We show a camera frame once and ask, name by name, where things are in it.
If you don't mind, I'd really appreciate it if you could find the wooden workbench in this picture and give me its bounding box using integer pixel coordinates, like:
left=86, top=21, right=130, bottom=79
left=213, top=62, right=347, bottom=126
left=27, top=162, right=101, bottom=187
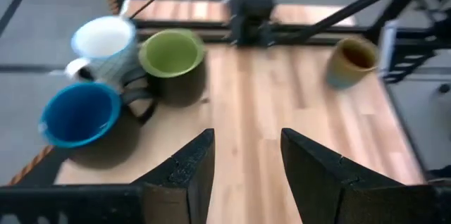
left=121, top=0, right=355, bottom=27

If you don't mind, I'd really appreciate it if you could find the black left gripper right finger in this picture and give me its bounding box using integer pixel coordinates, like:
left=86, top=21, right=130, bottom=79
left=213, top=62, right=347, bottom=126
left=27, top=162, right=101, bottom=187
left=280, top=127, right=451, bottom=224

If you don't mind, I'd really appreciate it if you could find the aluminium bracket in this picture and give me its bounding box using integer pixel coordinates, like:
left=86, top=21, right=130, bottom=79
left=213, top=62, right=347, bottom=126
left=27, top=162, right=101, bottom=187
left=378, top=19, right=399, bottom=74

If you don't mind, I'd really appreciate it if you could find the black rig frame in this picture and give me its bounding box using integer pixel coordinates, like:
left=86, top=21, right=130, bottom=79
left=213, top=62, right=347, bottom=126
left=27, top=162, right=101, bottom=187
left=135, top=0, right=438, bottom=47

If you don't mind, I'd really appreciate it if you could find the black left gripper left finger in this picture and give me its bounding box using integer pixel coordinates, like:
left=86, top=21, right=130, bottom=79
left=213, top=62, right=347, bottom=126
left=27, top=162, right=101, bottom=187
left=0, top=128, right=216, bottom=224

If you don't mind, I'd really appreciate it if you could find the dark green rounded mug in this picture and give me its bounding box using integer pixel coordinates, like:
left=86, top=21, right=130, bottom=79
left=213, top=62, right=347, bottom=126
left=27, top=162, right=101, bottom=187
left=137, top=28, right=209, bottom=107

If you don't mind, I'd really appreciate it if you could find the blue-lined dark mug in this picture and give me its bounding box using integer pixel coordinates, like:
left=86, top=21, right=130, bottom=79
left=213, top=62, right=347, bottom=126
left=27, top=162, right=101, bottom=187
left=37, top=81, right=158, bottom=165

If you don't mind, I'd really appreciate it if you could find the white ceramic mug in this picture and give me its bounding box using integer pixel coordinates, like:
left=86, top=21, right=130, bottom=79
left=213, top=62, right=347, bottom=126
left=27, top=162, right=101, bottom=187
left=63, top=15, right=142, bottom=89

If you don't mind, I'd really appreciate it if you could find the yellow and teal mug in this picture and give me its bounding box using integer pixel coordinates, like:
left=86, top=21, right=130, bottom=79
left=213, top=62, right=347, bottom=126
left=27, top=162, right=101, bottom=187
left=326, top=36, right=378, bottom=90

